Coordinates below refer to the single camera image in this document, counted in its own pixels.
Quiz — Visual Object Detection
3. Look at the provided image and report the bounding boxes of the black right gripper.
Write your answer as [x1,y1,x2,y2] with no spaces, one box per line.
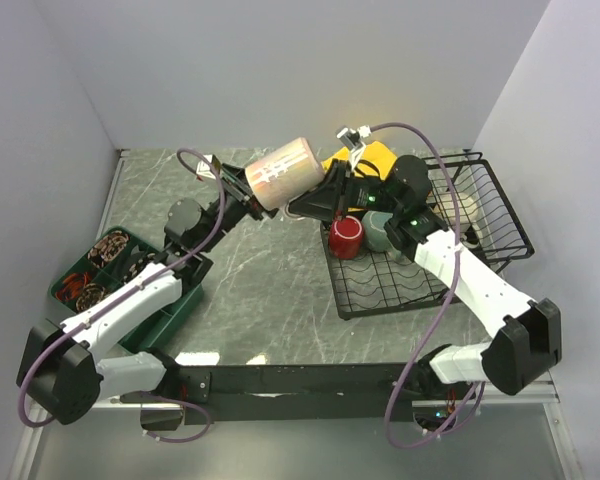
[289,159,403,223]

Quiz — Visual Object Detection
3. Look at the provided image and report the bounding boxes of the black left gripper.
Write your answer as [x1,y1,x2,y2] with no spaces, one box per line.
[197,162,296,253]

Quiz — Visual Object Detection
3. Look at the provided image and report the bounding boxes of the pink mug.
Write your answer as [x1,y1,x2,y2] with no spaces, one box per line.
[245,137,325,220]

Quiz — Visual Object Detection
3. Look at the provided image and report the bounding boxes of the red mug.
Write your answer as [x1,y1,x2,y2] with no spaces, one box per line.
[328,216,364,260]

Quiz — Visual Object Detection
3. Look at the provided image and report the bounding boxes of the green glazed mug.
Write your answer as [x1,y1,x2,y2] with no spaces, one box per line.
[361,211,393,253]

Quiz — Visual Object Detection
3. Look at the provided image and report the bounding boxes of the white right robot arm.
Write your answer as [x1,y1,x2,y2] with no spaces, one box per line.
[289,155,562,398]

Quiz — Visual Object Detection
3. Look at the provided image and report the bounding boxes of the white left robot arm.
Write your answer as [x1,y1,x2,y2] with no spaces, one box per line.
[16,160,277,428]

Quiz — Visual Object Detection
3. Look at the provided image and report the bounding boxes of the yellow cloth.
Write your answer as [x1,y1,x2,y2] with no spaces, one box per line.
[321,141,397,180]

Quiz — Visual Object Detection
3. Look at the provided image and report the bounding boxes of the green organizer tray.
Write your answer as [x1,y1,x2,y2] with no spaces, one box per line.
[49,226,204,353]

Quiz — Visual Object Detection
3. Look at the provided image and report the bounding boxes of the black front base bar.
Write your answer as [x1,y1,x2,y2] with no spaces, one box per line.
[119,363,481,432]

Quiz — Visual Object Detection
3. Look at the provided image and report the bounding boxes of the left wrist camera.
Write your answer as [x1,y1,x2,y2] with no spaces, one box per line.
[195,154,222,183]

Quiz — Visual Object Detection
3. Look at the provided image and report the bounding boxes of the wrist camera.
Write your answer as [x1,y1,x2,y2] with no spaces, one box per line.
[195,154,222,183]
[336,125,371,170]

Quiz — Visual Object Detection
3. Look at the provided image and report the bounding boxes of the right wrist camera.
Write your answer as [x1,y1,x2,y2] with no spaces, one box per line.
[336,125,371,170]

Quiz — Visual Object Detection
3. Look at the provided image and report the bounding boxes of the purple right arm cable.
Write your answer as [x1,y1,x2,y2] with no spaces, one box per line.
[360,121,485,450]

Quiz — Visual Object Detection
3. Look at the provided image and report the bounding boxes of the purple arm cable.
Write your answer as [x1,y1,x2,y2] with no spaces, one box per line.
[18,147,227,444]
[360,121,485,450]

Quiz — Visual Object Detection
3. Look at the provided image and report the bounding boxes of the cream black hair ties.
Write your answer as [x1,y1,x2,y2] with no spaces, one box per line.
[123,252,156,281]

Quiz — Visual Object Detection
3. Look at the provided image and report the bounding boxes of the black wire dish rack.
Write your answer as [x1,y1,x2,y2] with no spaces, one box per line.
[320,150,534,320]

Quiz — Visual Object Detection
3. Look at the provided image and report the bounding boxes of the pink black hair ties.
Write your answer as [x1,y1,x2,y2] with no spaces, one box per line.
[87,233,130,267]

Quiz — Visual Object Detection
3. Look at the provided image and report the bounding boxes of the brown black hair ties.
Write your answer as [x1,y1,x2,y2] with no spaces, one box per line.
[75,282,106,311]

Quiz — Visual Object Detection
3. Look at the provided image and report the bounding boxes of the orange hair ties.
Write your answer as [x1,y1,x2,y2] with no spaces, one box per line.
[56,272,94,304]

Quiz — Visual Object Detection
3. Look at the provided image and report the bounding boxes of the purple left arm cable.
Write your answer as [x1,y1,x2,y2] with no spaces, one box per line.
[18,147,227,444]

